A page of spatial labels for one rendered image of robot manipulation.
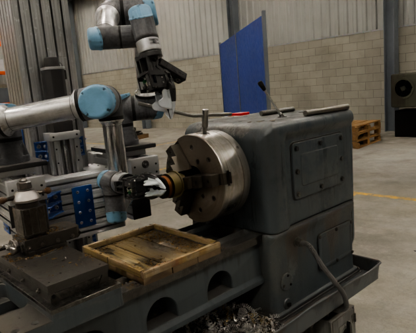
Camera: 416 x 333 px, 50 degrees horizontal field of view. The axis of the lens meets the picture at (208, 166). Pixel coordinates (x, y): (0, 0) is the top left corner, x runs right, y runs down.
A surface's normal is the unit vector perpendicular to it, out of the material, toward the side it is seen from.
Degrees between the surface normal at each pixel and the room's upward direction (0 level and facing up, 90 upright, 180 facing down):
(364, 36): 90
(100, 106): 89
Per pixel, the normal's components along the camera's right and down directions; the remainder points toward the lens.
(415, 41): -0.70, 0.18
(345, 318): 0.68, 0.03
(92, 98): 0.11, 0.15
